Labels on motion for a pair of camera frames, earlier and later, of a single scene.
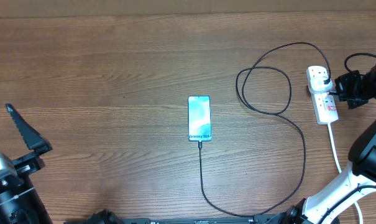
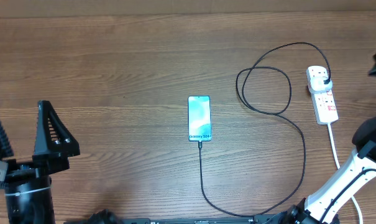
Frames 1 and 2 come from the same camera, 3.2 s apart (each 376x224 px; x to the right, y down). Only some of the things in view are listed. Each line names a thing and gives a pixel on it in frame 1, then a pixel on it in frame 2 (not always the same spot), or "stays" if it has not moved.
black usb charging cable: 247,104 stays
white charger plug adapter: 316,85 stays
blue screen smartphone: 199,118 stays
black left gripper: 35,142 → 49,158
